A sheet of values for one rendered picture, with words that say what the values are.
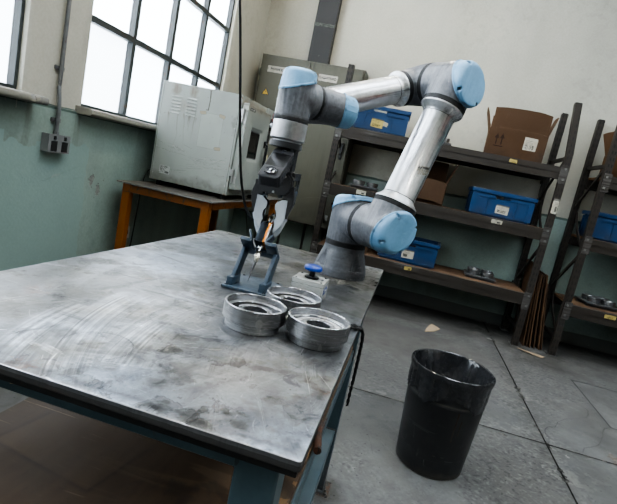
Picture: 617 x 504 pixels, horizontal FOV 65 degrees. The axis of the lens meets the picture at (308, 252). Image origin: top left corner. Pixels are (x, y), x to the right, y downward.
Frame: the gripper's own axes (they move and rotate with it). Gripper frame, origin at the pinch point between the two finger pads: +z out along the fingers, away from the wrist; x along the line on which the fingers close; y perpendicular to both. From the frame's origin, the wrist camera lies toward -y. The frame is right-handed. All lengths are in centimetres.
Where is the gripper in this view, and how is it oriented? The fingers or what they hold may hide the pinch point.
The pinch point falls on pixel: (266, 232)
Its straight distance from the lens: 107.6
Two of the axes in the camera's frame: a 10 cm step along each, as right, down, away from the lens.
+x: -9.6, -2.3, 1.8
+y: 2.1, -1.2, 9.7
